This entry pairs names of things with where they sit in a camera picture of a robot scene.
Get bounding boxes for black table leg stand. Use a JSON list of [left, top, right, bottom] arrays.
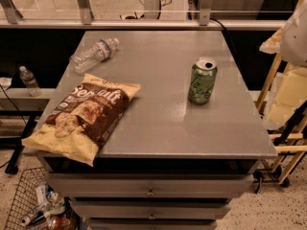
[[0, 110, 41, 174]]

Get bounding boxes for small upright water bottle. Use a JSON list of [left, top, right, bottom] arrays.
[[19, 66, 41, 97]]

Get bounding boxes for clear plastic water bottle lying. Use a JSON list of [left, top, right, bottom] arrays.
[[70, 38, 120, 74]]

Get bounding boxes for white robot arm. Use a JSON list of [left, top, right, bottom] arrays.
[[280, 0, 307, 67]]

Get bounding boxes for metal railing frame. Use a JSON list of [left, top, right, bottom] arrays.
[[0, 0, 285, 31]]

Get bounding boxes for brown and yellow chip bag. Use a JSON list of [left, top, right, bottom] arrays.
[[22, 74, 140, 166]]

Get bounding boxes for wire basket with items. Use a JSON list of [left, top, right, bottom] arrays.
[[4, 168, 79, 230]]

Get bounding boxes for green soda can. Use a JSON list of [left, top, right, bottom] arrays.
[[188, 57, 218, 105]]

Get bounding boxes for grey drawer cabinet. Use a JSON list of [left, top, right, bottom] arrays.
[[38, 31, 275, 230]]

